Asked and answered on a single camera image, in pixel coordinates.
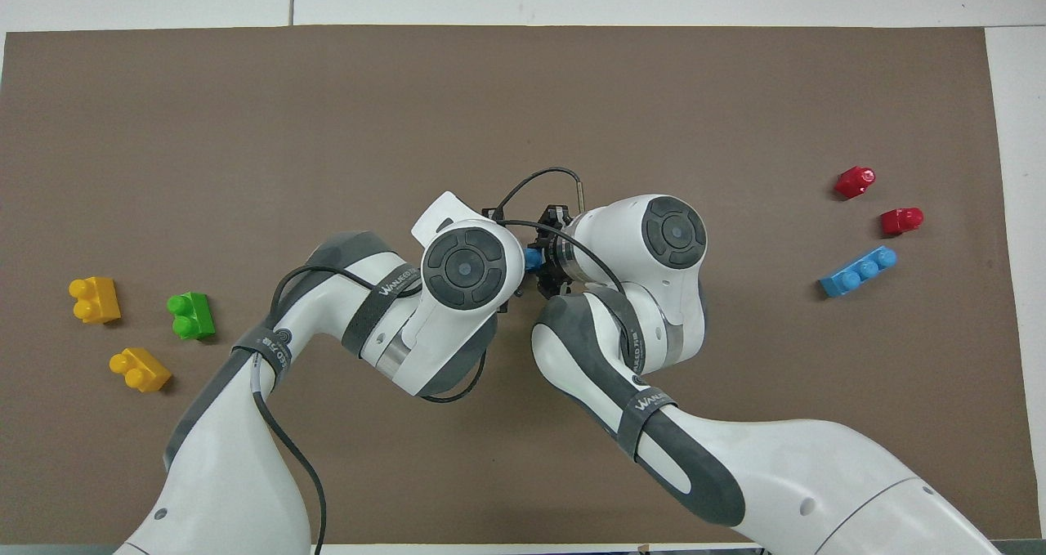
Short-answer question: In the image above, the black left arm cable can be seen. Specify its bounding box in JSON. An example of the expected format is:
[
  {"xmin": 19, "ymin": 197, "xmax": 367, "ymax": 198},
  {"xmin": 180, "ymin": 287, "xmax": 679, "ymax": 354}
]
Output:
[{"xmin": 249, "ymin": 265, "xmax": 491, "ymax": 555}]

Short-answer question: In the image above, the red one-stud toy block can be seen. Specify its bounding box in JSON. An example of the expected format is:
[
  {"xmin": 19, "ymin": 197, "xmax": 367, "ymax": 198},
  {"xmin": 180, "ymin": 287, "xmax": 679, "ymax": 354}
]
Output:
[
  {"xmin": 834, "ymin": 166, "xmax": 877, "ymax": 200},
  {"xmin": 880, "ymin": 208, "xmax": 925, "ymax": 237}
]

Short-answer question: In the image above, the brown paper table mat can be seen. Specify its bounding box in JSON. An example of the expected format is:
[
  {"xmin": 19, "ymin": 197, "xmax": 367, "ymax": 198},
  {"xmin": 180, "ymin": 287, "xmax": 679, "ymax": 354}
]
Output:
[{"xmin": 0, "ymin": 25, "xmax": 1043, "ymax": 546}]

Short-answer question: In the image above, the green two-stud toy block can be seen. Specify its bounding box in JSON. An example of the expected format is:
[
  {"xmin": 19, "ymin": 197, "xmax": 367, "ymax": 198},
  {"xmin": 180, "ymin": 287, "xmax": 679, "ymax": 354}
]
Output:
[{"xmin": 166, "ymin": 292, "xmax": 217, "ymax": 341}]

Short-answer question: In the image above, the yellow two-stud toy block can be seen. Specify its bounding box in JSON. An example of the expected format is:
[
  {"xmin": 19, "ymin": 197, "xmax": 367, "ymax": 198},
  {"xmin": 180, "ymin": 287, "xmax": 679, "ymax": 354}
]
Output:
[
  {"xmin": 109, "ymin": 347, "xmax": 173, "ymax": 394},
  {"xmin": 69, "ymin": 276, "xmax": 122, "ymax": 325}
]

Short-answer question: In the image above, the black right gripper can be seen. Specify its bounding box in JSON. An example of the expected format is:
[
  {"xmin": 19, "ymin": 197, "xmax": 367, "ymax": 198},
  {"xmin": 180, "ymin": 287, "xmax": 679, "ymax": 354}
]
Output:
[{"xmin": 533, "ymin": 204, "xmax": 574, "ymax": 300}]

